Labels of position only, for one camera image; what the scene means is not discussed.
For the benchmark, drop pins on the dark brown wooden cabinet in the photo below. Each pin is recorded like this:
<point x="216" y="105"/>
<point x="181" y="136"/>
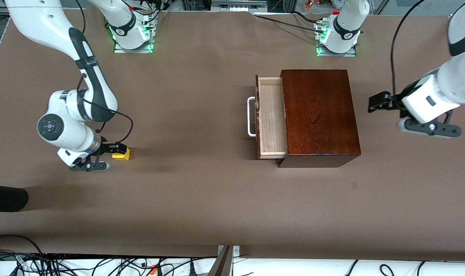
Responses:
<point x="320" y="115"/>

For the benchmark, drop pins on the grey network switch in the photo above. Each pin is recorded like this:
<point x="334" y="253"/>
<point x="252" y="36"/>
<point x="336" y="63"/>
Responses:
<point x="238" y="5"/>

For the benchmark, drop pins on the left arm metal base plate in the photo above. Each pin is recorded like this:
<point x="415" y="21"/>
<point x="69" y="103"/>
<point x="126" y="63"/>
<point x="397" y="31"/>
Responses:
<point x="336" y="54"/>

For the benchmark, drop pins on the yellow block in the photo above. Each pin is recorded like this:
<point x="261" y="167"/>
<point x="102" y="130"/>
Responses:
<point x="123" y="157"/>

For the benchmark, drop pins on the metal bracket with dark bar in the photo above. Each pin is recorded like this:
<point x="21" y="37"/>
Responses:
<point x="223" y="266"/>

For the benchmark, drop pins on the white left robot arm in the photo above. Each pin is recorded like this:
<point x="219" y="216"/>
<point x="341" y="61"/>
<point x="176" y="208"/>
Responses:
<point x="459" y="76"/>

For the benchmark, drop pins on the black cylinder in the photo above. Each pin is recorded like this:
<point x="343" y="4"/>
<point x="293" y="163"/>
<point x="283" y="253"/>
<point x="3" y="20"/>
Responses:
<point x="6" y="197"/>

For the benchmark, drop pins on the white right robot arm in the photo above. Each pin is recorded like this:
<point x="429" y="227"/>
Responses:
<point x="90" y="84"/>

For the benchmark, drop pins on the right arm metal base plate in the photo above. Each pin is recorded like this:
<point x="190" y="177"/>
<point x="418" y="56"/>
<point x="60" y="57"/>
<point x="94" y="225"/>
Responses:
<point x="132" y="51"/>

